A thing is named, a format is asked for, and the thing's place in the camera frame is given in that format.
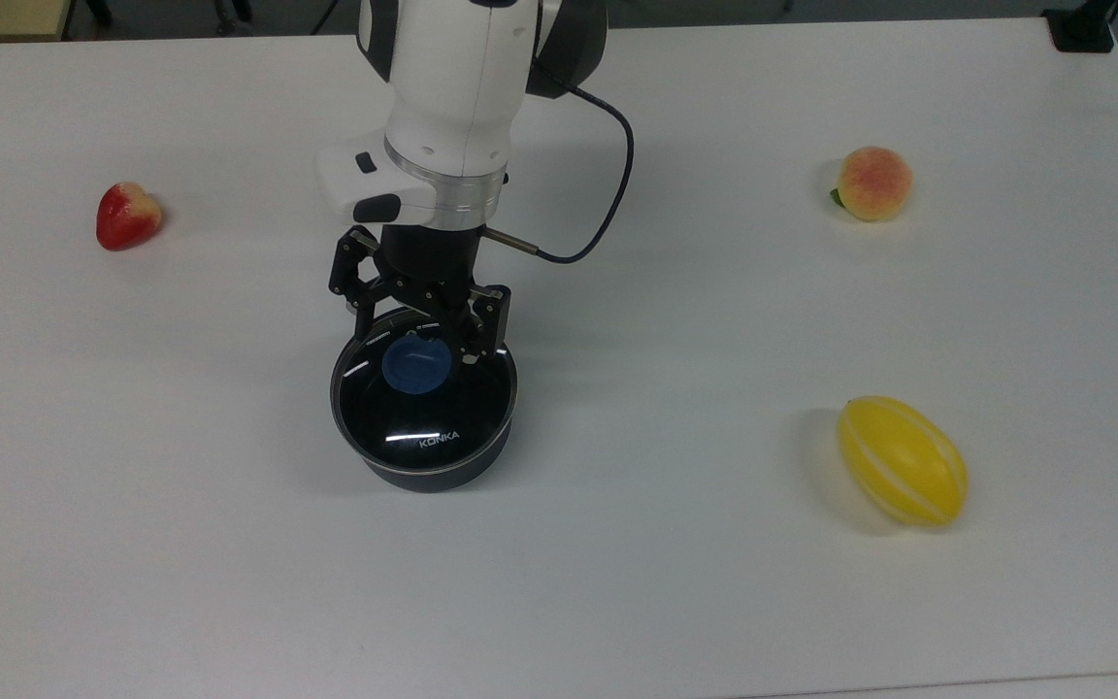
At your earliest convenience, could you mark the black table clamp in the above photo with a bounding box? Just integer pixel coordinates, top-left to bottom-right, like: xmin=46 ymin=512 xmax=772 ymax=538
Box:
xmin=1042 ymin=0 xmax=1118 ymax=54

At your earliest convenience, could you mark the glass lid with blue knob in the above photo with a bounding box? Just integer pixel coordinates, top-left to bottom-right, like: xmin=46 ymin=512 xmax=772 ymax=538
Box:
xmin=330 ymin=307 xmax=519 ymax=474

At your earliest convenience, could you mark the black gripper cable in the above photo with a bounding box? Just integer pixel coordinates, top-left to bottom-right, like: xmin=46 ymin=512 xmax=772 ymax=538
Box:
xmin=481 ymin=63 xmax=636 ymax=265

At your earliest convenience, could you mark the orange toy peach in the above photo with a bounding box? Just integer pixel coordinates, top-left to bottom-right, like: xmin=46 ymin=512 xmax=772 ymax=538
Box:
xmin=831 ymin=146 xmax=913 ymax=223

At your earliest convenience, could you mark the yellow striped toy melon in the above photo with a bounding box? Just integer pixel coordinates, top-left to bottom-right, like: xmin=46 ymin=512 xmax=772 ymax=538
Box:
xmin=837 ymin=395 xmax=970 ymax=529

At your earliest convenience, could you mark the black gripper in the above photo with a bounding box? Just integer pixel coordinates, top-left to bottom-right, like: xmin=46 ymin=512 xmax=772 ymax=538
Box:
xmin=329 ymin=223 xmax=511 ymax=366

